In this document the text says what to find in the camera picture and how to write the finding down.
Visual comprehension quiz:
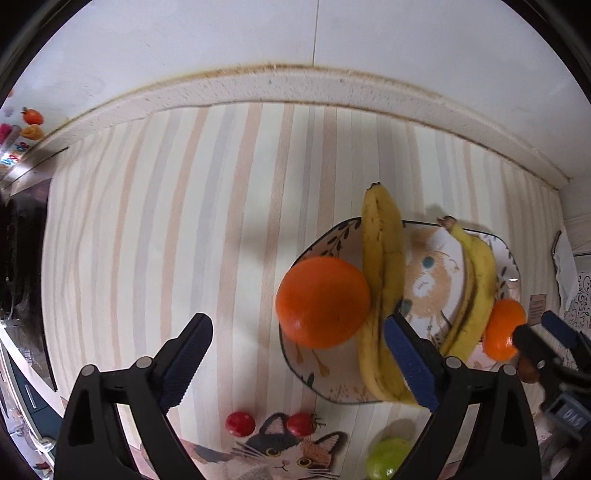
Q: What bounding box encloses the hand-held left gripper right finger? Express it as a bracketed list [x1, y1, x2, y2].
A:
[384, 310, 543, 480]

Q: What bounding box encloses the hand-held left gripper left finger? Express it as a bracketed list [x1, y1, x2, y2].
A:
[54, 313, 214, 480]

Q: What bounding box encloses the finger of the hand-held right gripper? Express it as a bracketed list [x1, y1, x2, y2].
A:
[542, 310, 591, 370]
[512, 324, 578, 394]

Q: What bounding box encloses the small orange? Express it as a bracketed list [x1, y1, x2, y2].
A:
[482, 298, 527, 361]

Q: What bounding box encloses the cat print plate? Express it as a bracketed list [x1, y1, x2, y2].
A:
[278, 217, 522, 406]

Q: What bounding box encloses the white cloth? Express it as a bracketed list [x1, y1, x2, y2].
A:
[551, 230, 591, 329]

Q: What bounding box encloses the round red cherry tomato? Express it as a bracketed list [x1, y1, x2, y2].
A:
[225, 411, 256, 438]

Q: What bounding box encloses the short curved yellow banana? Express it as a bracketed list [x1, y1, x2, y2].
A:
[438, 216, 498, 366]

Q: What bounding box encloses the green grape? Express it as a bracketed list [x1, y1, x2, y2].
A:
[366, 438, 414, 480]

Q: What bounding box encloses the large orange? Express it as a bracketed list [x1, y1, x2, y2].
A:
[276, 257, 372, 349]

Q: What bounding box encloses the red cherry tomato with stem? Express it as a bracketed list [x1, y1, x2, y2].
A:
[286, 412, 324, 437]

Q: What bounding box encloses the long yellow banana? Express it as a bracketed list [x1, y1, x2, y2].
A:
[358, 182, 420, 406]

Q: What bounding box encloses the striped cat print table mat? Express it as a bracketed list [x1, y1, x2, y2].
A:
[39, 102, 570, 480]

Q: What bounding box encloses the black stove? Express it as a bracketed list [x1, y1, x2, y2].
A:
[0, 179, 58, 393]

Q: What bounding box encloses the colourful letter magnet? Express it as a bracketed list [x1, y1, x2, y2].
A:
[0, 142, 29, 171]

